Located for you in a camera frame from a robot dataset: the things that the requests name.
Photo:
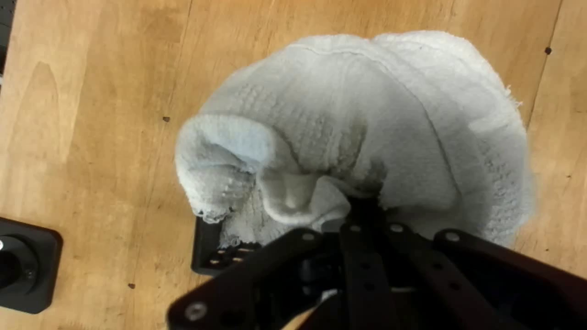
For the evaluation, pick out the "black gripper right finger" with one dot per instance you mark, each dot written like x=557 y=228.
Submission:
x=460 y=281

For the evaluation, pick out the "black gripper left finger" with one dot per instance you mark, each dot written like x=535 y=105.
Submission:
x=276 y=281

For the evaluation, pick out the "black perforated basket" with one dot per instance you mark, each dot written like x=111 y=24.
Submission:
x=212 y=250

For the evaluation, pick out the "white towel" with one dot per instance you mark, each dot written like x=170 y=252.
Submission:
x=368 y=121

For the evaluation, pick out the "black pole with base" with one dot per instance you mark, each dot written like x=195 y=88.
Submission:
x=29 y=263

